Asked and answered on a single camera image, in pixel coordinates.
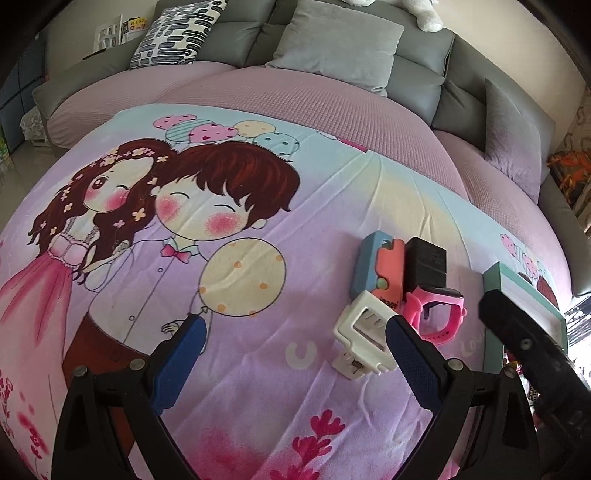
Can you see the teal box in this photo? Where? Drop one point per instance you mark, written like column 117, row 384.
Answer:
column 491, row 350

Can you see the small orange blue toy knife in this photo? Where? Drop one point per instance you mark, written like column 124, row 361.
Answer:
column 369, row 263

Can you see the purple grey pillow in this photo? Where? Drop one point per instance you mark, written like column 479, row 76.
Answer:
column 512, row 138

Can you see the black rectangular box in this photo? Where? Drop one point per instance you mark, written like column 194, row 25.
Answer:
column 425, row 263

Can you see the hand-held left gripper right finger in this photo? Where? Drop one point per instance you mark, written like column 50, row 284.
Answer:
column 413, row 364

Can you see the pink sofa cover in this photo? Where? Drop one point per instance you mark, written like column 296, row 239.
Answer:
column 323, row 106

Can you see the pink watch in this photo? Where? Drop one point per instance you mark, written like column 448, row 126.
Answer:
column 450, row 323

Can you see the printed blanket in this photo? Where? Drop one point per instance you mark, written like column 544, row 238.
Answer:
column 254, row 392

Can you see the light grey pillow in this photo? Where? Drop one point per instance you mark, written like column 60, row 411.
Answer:
column 332, row 46

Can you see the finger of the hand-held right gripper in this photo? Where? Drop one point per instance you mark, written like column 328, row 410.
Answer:
column 526, row 341

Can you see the white lace covered stool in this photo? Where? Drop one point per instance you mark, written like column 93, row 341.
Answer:
column 33, row 127

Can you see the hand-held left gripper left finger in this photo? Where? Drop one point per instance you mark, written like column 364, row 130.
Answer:
column 180, row 360

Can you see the white magazine holder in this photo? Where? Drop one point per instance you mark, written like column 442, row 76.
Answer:
column 107, row 37

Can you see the white plush toy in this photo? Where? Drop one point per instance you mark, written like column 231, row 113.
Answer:
column 427, row 16

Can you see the grey sofa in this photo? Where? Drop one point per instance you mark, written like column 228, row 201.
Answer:
column 415, row 83

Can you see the white hair clip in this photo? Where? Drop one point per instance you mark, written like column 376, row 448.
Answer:
column 351, row 318

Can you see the orange patterned cloth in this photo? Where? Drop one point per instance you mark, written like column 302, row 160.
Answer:
column 570, row 177

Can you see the dark blue cabinet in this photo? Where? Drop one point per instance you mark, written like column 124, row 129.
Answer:
column 18, row 101

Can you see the black white patterned pillow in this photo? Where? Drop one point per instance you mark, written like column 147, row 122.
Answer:
column 175, row 32

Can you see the yellow book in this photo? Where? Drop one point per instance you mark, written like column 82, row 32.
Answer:
column 136, row 27

